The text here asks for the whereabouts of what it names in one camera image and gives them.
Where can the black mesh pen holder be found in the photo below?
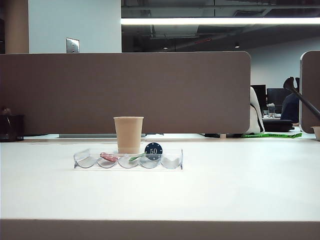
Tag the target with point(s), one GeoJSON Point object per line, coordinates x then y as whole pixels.
{"type": "Point", "coordinates": [12, 127]}

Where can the beige paper bowl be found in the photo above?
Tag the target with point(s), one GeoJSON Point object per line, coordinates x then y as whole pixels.
{"type": "Point", "coordinates": [316, 132]}

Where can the blue 50 poker chip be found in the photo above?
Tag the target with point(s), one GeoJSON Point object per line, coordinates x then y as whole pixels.
{"type": "Point", "coordinates": [153, 150]}

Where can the aluminium partition rail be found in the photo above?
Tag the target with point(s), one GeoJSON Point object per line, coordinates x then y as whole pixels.
{"type": "Point", "coordinates": [87, 135]}

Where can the tall black monitor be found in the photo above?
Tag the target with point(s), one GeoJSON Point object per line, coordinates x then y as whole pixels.
{"type": "Point", "coordinates": [260, 97]}

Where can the green 20 poker chip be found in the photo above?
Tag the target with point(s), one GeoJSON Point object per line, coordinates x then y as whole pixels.
{"type": "Point", "coordinates": [136, 158]}

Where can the brown paper cup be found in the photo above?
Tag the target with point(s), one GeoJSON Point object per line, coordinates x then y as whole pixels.
{"type": "Point", "coordinates": [128, 135]}

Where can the person in dark shirt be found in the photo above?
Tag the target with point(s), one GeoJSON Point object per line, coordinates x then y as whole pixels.
{"type": "Point", "coordinates": [290, 107]}

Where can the narrow brown desk partition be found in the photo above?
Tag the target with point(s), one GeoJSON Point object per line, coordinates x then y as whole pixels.
{"type": "Point", "coordinates": [311, 95]}

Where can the wide black monitor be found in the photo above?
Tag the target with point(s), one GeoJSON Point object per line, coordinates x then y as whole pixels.
{"type": "Point", "coordinates": [277, 96]}

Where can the long ceiling light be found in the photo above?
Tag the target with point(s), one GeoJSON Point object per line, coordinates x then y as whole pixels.
{"type": "Point", "coordinates": [220, 20]}

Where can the red 10 poker chip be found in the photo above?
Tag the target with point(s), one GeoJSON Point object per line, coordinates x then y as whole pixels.
{"type": "Point", "coordinates": [108, 157]}

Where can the wide brown desk partition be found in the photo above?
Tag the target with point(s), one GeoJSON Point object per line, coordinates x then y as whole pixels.
{"type": "Point", "coordinates": [150, 90]}

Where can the metal wall plate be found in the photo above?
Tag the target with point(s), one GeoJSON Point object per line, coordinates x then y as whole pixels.
{"type": "Point", "coordinates": [72, 45]}

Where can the clear plastic chip tray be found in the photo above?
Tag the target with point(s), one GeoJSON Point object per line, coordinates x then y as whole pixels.
{"type": "Point", "coordinates": [85, 162]}

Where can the green tape strip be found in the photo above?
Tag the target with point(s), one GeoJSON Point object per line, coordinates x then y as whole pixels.
{"type": "Point", "coordinates": [272, 135]}

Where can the black diagonal pole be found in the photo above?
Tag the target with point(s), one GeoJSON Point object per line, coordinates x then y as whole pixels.
{"type": "Point", "coordinates": [303, 98]}

